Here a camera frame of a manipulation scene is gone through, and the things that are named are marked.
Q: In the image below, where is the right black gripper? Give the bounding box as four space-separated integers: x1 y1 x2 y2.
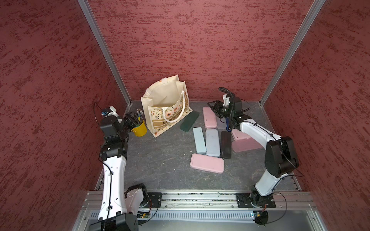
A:
208 100 234 118

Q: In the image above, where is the pink pencil case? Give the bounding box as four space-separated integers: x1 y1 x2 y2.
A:
203 106 217 129
190 154 225 174
231 138 263 153
231 129 251 141

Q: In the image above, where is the white pencil case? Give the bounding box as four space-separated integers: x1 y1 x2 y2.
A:
206 129 221 157

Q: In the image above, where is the dark green pencil case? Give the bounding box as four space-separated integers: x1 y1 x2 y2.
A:
180 111 199 132

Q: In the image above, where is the printed canvas tote bag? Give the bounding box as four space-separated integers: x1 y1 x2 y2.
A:
141 75 193 138

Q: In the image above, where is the black pencil case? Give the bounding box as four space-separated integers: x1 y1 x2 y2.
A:
220 131 232 159

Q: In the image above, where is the light mint pencil case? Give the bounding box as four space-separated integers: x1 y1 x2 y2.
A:
193 127 207 155

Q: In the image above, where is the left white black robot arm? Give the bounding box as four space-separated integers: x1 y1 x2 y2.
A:
89 111 150 231

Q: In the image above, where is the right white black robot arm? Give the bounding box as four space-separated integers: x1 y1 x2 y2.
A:
207 94 299 208

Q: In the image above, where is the yellow pen cup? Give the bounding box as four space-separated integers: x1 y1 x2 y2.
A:
132 109 147 137

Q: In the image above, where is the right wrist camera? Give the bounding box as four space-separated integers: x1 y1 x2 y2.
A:
223 94 231 108

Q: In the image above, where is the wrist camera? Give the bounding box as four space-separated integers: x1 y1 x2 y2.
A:
101 106 118 118
223 94 231 108

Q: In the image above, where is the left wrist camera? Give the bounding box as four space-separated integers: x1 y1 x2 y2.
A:
101 106 118 118

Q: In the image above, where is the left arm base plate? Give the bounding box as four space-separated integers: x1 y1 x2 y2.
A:
140 192 163 208

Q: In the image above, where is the aluminium mounting rail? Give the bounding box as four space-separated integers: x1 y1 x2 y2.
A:
83 190 313 211

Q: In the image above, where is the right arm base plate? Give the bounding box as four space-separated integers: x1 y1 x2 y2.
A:
235 192 276 209

